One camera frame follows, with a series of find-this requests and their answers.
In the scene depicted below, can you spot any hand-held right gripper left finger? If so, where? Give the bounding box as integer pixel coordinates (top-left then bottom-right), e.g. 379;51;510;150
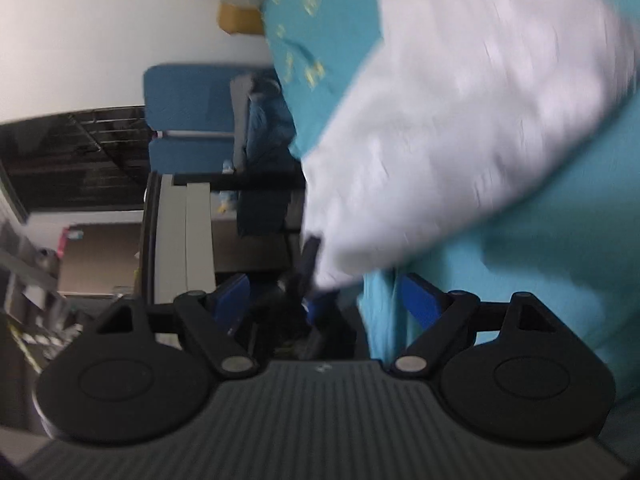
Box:
95;272;258;378

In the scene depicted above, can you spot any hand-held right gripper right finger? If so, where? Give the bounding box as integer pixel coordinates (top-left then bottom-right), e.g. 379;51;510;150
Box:
390;272;557;377

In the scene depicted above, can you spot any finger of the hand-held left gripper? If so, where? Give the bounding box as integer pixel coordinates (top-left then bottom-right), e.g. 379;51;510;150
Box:
280;234;326;311

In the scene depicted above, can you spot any white t-shirt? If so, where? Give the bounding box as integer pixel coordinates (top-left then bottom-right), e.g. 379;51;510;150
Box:
300;0;640;291

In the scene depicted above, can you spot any white table with black legs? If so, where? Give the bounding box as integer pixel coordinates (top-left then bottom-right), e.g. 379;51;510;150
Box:
140;172;306;306

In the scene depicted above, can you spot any small light blue toy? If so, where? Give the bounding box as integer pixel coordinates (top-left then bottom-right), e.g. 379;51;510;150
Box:
217;160;241;213

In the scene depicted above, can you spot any teal smiley print bed sheet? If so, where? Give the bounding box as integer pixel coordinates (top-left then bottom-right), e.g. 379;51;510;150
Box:
260;0;640;461

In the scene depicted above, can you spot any brown refrigerator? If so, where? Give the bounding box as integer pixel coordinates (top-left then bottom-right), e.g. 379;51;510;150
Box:
56;222;143;297

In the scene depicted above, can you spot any short blue covered chair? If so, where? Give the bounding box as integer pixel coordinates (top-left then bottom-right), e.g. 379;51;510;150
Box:
149;137;241;175

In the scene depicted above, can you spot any grey cloth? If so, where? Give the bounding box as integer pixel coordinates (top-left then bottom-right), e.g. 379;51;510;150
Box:
229;72;253;173

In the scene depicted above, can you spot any pink container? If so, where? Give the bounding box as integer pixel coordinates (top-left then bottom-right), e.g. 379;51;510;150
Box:
60;226;83;258

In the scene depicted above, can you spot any tall blue covered chair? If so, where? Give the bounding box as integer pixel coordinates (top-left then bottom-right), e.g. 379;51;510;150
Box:
142;63;296;138

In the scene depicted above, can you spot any dark barred window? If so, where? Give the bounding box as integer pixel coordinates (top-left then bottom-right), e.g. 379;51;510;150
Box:
0;105;153;211

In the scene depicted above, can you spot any yellow cushion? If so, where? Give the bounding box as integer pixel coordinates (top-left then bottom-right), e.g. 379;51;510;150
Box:
216;2;266;36

